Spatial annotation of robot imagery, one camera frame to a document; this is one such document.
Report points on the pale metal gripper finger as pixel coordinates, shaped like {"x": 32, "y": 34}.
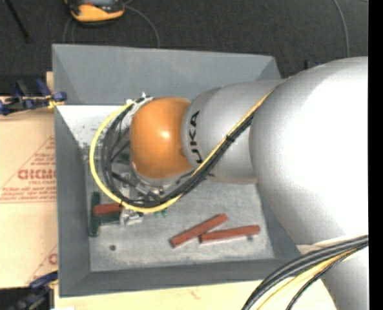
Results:
{"x": 130, "y": 221}
{"x": 133, "y": 214}

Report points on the red-brown flat block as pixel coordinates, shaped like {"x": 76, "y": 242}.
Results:
{"x": 197, "y": 230}
{"x": 105, "y": 209}
{"x": 233, "y": 232}

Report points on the dark green flat block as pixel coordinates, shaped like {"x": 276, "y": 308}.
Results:
{"x": 95, "y": 215}

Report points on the grey metal bin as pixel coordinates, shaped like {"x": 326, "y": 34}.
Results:
{"x": 165, "y": 247}

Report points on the brown cardboard board, red print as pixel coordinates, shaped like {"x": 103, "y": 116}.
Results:
{"x": 23, "y": 205}

